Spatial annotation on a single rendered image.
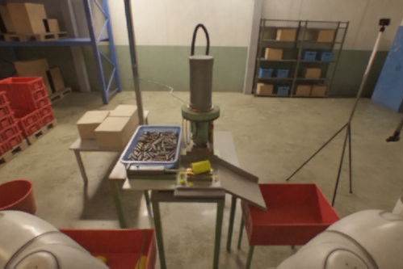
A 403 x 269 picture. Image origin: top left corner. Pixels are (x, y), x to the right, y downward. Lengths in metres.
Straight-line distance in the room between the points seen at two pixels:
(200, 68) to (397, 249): 0.90
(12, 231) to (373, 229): 0.68
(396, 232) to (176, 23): 6.13
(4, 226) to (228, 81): 6.27
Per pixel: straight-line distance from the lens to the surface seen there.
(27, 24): 6.36
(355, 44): 7.66
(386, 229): 0.57
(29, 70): 6.63
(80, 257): 0.47
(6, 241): 0.54
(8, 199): 3.31
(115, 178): 1.58
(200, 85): 1.08
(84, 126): 2.97
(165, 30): 6.37
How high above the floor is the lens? 1.90
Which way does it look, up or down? 28 degrees down
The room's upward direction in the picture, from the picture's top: 1 degrees clockwise
